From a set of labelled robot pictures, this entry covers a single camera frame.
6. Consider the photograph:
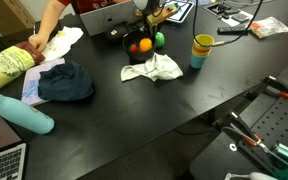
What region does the yellow green snack bag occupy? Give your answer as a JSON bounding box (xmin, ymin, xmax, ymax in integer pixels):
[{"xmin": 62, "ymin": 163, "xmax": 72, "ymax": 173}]
[{"xmin": 0, "ymin": 41, "xmax": 46, "ymax": 93}]

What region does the black hanging robot cable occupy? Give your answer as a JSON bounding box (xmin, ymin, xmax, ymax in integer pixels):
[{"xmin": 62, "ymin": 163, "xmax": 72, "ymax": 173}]
[{"xmin": 191, "ymin": 0, "xmax": 266, "ymax": 48}]

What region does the white paper sheet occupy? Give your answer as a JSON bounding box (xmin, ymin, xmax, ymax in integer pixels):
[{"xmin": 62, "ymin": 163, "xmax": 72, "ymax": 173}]
[{"xmin": 221, "ymin": 11, "xmax": 255, "ymax": 28}]

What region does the yellow plastic cup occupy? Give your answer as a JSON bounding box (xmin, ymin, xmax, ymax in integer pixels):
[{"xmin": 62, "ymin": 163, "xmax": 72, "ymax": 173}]
[{"xmin": 193, "ymin": 33, "xmax": 216, "ymax": 52}]

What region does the black clamp with orange handle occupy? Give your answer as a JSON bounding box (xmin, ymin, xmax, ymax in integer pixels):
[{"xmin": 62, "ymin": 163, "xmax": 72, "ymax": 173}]
[
  {"xmin": 243, "ymin": 75, "xmax": 288, "ymax": 102},
  {"xmin": 211, "ymin": 111, "xmax": 264, "ymax": 148}
]

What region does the long black TV remote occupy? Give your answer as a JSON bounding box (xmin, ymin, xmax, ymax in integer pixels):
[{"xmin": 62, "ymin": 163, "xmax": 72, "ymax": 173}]
[{"xmin": 216, "ymin": 24, "xmax": 252, "ymax": 36}]

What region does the orange plastic cup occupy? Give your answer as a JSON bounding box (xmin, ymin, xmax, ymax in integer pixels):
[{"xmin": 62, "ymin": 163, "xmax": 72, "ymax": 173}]
[{"xmin": 192, "ymin": 45, "xmax": 213, "ymax": 55}]

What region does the lime plastic cup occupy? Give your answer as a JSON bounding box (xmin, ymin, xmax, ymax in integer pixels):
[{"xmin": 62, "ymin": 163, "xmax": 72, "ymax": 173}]
[{"xmin": 191, "ymin": 49, "xmax": 212, "ymax": 59}]

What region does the clear plastic snack packet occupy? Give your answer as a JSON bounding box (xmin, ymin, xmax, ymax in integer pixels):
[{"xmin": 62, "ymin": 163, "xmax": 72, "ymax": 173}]
[{"xmin": 249, "ymin": 16, "xmax": 288, "ymax": 39}]

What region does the person right forearm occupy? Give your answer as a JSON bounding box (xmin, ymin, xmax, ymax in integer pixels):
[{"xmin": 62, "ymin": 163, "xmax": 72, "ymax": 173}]
[{"xmin": 37, "ymin": 0, "xmax": 68, "ymax": 39}]

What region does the teal water bottle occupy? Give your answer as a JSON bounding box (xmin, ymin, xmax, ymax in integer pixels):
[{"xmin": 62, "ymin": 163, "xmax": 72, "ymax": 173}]
[{"xmin": 0, "ymin": 92, "xmax": 56, "ymax": 136}]

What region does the red toy strawberry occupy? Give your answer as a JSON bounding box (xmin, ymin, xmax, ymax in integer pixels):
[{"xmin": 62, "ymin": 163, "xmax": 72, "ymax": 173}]
[{"xmin": 129, "ymin": 43, "xmax": 140, "ymax": 55}]

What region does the grey open laptop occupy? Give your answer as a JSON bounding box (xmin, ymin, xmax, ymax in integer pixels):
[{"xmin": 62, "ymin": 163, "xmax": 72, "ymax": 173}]
[{"xmin": 0, "ymin": 105, "xmax": 28, "ymax": 180}]

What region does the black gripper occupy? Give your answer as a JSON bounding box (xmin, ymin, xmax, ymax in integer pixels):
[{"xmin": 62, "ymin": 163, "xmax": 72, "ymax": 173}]
[{"xmin": 135, "ymin": 9, "xmax": 161, "ymax": 41}]

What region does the black pouch with label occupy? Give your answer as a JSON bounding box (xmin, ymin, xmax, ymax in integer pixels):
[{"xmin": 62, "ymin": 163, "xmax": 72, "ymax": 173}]
[{"xmin": 103, "ymin": 24, "xmax": 132, "ymax": 43}]

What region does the black perforated mounting board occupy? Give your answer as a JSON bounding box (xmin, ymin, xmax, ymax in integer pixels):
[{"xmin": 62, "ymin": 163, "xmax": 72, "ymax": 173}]
[{"xmin": 189, "ymin": 61, "xmax": 288, "ymax": 180}]

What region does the person right hand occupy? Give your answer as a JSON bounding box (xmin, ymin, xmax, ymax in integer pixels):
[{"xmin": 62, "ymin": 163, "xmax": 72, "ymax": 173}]
[{"xmin": 28, "ymin": 32, "xmax": 50, "ymax": 52}]

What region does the green toy fruit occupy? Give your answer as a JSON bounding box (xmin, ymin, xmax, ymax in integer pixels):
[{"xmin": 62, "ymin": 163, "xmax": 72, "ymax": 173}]
[{"xmin": 154, "ymin": 31, "xmax": 166, "ymax": 49}]

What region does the white tablet with lit screen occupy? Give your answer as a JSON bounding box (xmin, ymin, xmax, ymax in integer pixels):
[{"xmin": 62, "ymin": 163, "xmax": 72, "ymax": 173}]
[{"xmin": 165, "ymin": 0, "xmax": 195, "ymax": 25}]

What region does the orange toy fruit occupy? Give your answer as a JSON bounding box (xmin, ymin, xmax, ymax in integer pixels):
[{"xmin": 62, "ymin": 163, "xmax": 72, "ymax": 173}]
[{"xmin": 138, "ymin": 37, "xmax": 154, "ymax": 53}]

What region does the black bowl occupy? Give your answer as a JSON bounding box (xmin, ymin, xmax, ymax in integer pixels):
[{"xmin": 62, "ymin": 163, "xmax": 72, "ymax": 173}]
[{"xmin": 121, "ymin": 30, "xmax": 159, "ymax": 64}]

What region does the white paper napkin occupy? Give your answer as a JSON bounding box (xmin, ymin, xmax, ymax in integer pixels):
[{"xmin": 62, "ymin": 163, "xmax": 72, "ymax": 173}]
[{"xmin": 40, "ymin": 25, "xmax": 85, "ymax": 63}]

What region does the person torso in red shirt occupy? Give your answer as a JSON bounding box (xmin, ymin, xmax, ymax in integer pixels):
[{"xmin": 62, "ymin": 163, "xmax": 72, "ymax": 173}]
[{"xmin": 57, "ymin": 0, "xmax": 132, "ymax": 15}]

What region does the black table socket box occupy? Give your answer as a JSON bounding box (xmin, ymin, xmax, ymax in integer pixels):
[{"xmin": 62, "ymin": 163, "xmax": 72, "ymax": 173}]
[{"xmin": 206, "ymin": 2, "xmax": 232, "ymax": 15}]

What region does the black elongated device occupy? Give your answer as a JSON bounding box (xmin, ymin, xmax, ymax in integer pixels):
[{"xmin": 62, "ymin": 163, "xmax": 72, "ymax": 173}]
[{"xmin": 223, "ymin": 7, "xmax": 242, "ymax": 16}]

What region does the silver laptop with logo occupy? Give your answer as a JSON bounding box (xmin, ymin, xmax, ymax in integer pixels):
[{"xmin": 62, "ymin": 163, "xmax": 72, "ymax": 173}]
[{"xmin": 79, "ymin": 0, "xmax": 142, "ymax": 37}]

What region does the blue plastic cup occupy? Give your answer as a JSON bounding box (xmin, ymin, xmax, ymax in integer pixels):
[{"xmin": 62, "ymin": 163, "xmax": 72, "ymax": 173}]
[{"xmin": 190, "ymin": 53, "xmax": 211, "ymax": 70}]

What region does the white crumpled cloth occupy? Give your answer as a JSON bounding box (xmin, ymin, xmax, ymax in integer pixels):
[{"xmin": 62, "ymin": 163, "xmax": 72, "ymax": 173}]
[{"xmin": 120, "ymin": 52, "xmax": 185, "ymax": 83}]

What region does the wooden camera mount block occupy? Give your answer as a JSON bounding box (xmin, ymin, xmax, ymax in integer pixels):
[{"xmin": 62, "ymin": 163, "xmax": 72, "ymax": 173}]
[{"xmin": 146, "ymin": 5, "xmax": 180, "ymax": 27}]

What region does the brown cardboard box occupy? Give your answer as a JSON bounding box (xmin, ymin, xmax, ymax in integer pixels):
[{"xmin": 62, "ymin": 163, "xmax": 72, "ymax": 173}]
[{"xmin": 0, "ymin": 0, "xmax": 36, "ymax": 35}]

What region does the dark blue cloth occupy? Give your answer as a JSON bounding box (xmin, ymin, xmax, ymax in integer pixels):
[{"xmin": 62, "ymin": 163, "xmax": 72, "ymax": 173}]
[{"xmin": 37, "ymin": 61, "xmax": 95, "ymax": 102}]

